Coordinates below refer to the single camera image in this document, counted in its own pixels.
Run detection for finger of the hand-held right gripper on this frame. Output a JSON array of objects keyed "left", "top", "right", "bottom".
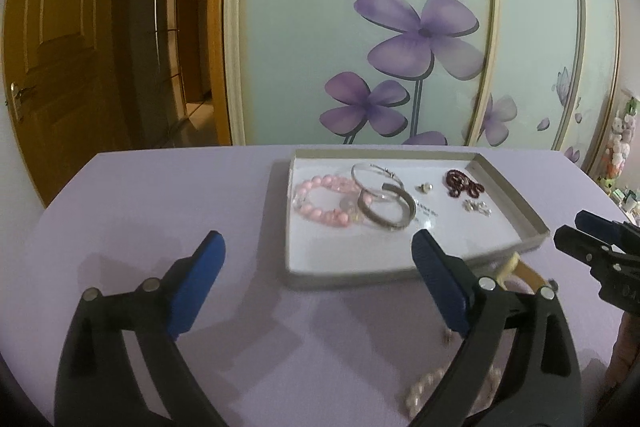
[
  {"left": 574, "top": 210, "right": 640, "bottom": 250},
  {"left": 553, "top": 225, "right": 628, "bottom": 278}
]

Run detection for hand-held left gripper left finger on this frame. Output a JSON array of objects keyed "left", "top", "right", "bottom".
[{"left": 54, "top": 230, "right": 227, "bottom": 427}]

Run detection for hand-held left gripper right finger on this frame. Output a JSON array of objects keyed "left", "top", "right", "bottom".
[{"left": 411, "top": 228, "right": 583, "bottom": 427}]

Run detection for silver cuff bracelet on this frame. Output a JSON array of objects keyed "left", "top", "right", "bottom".
[{"left": 357, "top": 184, "right": 417, "bottom": 231}]

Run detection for grey cardboard box tray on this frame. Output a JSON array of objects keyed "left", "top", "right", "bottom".
[{"left": 284, "top": 148, "right": 550, "bottom": 290}]

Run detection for dark red bead bracelet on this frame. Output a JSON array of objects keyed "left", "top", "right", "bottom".
[{"left": 442, "top": 168, "right": 485, "bottom": 200}]

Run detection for thin silver bangle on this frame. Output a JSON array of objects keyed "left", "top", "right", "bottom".
[{"left": 351, "top": 163, "right": 406, "bottom": 204}]

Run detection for pink bead bracelet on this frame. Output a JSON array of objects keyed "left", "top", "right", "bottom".
[{"left": 294, "top": 175, "right": 367, "bottom": 229}]

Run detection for person's right forearm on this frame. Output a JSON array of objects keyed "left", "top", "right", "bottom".
[{"left": 607, "top": 307, "right": 640, "bottom": 375}]

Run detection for hanging plush toys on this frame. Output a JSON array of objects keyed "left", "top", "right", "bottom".
[{"left": 597, "top": 97, "right": 640, "bottom": 214}]

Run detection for butterfly glass wardrobe door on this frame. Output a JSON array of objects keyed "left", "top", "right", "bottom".
[{"left": 552, "top": 0, "right": 624, "bottom": 172}]

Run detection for small-flower glass wardrobe door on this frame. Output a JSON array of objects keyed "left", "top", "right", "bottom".
[{"left": 467, "top": 0, "right": 586, "bottom": 152}]

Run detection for wooden door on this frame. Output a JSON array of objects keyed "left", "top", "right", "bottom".
[{"left": 1, "top": 0, "right": 132, "bottom": 208}]

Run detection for large-flower glass wardrobe door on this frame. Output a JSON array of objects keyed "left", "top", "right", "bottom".
[{"left": 222, "top": 0, "right": 502, "bottom": 148}]

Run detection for yellow ring object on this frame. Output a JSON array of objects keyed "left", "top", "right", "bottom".
[{"left": 492, "top": 251, "right": 558, "bottom": 299}]

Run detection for white pearl bracelet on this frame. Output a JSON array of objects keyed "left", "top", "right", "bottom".
[{"left": 404, "top": 359, "right": 503, "bottom": 420}]

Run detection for wooden door frame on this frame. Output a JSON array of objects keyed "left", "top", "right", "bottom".
[{"left": 114, "top": 0, "right": 237, "bottom": 148}]

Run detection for brass door handle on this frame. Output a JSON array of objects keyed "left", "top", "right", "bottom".
[{"left": 9, "top": 82, "right": 37, "bottom": 124}]

